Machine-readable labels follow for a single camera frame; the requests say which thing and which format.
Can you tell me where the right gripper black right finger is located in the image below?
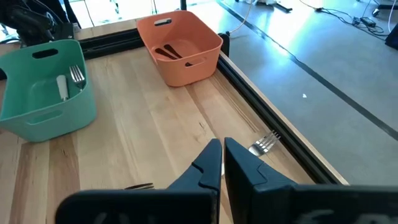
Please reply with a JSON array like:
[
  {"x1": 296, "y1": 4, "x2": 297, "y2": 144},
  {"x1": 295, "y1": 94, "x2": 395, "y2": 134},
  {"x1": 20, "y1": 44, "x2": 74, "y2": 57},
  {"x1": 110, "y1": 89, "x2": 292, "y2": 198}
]
[{"x1": 224, "y1": 138, "x2": 398, "y2": 224}]

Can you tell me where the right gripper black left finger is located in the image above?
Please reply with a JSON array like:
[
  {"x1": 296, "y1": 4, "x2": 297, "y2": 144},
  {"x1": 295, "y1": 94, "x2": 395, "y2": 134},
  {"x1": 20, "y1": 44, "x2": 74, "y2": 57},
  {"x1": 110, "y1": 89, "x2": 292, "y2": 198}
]
[{"x1": 55, "y1": 139, "x2": 223, "y2": 224}]

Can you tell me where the black fork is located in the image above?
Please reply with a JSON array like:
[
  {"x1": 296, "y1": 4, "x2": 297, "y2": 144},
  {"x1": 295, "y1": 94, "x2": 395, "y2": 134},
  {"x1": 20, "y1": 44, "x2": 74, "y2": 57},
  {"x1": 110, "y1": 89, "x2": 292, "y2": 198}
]
[
  {"x1": 123, "y1": 182, "x2": 155, "y2": 191},
  {"x1": 154, "y1": 47, "x2": 178, "y2": 61}
]

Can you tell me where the black spoon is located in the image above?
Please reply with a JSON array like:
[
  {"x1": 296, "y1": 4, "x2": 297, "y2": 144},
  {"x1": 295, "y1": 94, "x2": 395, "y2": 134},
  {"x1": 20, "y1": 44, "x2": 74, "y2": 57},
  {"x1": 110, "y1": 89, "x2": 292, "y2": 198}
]
[{"x1": 163, "y1": 44, "x2": 193, "y2": 67}]

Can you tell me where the green plastic bin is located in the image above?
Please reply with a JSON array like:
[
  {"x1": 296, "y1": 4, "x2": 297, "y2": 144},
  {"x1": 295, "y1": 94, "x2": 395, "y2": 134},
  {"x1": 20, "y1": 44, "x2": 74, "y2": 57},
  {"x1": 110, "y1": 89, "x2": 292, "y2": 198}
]
[{"x1": 0, "y1": 39, "x2": 97, "y2": 143}]

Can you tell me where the orange plastic bin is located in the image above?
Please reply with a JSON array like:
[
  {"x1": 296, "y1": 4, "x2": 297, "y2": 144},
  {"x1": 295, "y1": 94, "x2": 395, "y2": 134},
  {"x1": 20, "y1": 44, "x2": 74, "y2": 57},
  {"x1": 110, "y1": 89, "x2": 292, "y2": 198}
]
[{"x1": 136, "y1": 9, "x2": 224, "y2": 88}]

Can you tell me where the black table clamp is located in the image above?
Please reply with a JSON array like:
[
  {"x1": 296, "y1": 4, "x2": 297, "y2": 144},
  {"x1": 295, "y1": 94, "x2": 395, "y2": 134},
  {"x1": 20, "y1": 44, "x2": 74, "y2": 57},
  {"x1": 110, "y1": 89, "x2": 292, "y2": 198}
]
[{"x1": 217, "y1": 30, "x2": 231, "y2": 58}]

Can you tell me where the black aluminium table frame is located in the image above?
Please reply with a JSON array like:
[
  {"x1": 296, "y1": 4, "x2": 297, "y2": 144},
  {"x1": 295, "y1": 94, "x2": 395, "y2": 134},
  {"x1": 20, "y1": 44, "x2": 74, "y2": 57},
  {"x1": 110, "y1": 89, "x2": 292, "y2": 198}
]
[{"x1": 62, "y1": 21, "x2": 341, "y2": 185}]

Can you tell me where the yellow cable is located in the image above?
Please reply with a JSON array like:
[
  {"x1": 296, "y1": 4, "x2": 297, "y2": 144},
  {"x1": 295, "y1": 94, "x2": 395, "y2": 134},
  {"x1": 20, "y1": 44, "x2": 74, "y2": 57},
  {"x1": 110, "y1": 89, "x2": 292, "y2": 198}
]
[{"x1": 229, "y1": 0, "x2": 253, "y2": 34}]

